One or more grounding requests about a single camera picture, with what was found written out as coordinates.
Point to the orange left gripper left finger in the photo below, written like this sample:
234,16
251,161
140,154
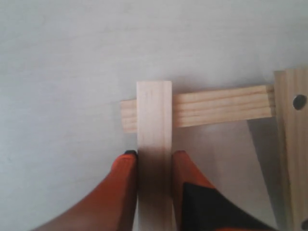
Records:
109,207

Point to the horizontal plain wood strip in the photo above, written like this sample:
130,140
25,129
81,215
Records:
210,107

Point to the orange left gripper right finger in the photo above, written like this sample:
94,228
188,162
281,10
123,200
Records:
199,206

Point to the wood strip with two magnets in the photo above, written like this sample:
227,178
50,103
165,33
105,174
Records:
291,101

